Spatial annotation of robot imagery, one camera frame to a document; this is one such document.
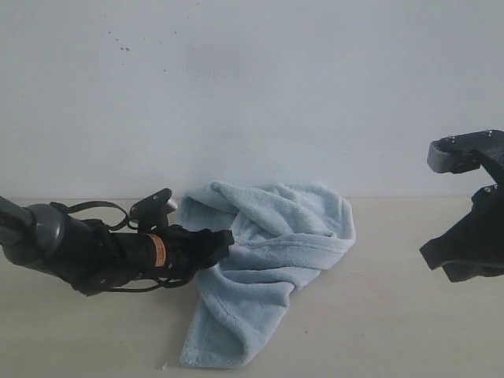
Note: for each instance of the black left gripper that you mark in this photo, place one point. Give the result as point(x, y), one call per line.
point(141, 262)

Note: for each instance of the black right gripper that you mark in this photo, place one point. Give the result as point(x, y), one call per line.
point(459, 254)

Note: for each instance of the light blue fleece towel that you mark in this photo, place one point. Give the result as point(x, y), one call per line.
point(286, 235)

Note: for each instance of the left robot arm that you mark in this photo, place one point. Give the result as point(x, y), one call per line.
point(94, 257)

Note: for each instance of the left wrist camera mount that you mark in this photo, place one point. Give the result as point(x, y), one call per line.
point(150, 214)

